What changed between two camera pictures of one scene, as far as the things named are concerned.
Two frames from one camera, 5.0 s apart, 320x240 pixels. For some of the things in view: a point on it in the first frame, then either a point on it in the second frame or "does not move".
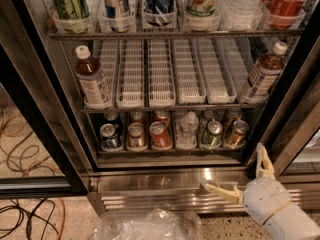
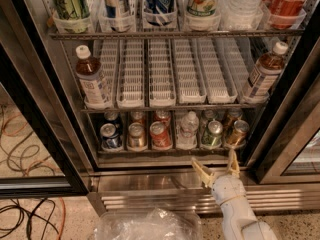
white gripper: (265, 196) to (227, 187)
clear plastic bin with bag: (154, 224) does not move
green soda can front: (212, 135) does not move
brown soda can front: (136, 138) does not move
